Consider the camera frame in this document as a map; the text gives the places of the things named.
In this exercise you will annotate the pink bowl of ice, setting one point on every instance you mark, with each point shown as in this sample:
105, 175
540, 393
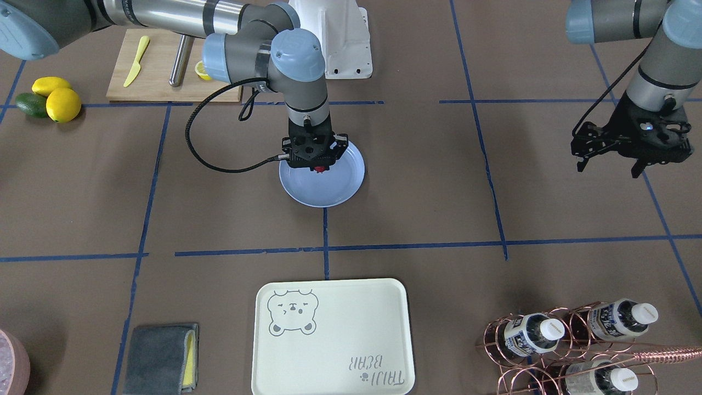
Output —
15, 365

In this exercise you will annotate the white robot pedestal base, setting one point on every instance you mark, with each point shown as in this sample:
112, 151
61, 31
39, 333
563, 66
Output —
343, 30

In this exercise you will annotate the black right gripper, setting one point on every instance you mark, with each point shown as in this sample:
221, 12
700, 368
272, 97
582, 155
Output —
341, 144

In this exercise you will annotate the dark drink bottle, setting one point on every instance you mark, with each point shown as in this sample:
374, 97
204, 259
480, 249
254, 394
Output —
598, 377
623, 319
535, 333

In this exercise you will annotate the round yellow lemon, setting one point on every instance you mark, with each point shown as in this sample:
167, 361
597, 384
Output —
63, 105

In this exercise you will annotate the dark drink bottle front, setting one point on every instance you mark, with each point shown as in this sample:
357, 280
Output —
598, 377

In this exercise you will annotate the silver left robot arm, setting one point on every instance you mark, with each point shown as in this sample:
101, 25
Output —
670, 65

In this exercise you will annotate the yellow plastic knife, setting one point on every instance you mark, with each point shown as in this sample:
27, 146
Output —
136, 67

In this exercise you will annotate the blue plate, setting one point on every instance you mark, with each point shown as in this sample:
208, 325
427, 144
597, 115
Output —
329, 188

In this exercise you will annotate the cream bear tray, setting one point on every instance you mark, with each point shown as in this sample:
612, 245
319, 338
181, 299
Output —
333, 337

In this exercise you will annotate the green lime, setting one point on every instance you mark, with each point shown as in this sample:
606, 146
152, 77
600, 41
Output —
32, 104

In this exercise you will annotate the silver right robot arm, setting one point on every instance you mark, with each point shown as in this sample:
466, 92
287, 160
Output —
245, 45

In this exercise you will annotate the steel cylinder black cap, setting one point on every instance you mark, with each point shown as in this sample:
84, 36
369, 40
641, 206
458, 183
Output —
181, 60

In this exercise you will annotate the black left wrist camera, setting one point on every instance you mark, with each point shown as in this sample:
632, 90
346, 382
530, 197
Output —
661, 139

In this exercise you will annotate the half lemon slice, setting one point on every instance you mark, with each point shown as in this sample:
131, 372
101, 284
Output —
200, 70

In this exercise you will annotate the copper wire bottle rack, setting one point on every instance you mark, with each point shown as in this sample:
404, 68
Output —
543, 373

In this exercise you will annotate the wooden cutting board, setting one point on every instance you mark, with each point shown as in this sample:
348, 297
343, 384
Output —
152, 83

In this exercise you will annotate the oval yellow lemon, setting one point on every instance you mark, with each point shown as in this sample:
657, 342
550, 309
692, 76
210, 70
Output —
44, 86

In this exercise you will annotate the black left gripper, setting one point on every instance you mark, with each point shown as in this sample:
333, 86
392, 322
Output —
618, 125

